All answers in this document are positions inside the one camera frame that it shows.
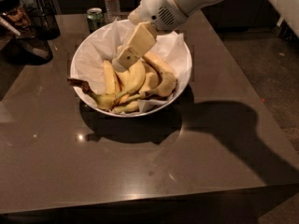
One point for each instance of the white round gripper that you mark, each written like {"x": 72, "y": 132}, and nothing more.
{"x": 154, "y": 7}

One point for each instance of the yellow banana bunch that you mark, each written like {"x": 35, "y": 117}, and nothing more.
{"x": 149, "y": 76}

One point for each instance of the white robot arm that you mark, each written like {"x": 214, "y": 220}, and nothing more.
{"x": 287, "y": 9}

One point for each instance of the white bowl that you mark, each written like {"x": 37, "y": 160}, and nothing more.
{"x": 183, "y": 69}

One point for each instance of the white paper liner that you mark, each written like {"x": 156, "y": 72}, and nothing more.
{"x": 96, "y": 47}

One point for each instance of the green soda can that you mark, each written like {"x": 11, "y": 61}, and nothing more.
{"x": 95, "y": 18}

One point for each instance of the clear plastic water bottle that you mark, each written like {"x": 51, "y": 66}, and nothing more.
{"x": 113, "y": 9}

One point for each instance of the dark tray with items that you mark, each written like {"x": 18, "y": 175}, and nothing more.
{"x": 25, "y": 42}

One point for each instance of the dark wire basket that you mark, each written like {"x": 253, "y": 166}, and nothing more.
{"x": 44, "y": 21}

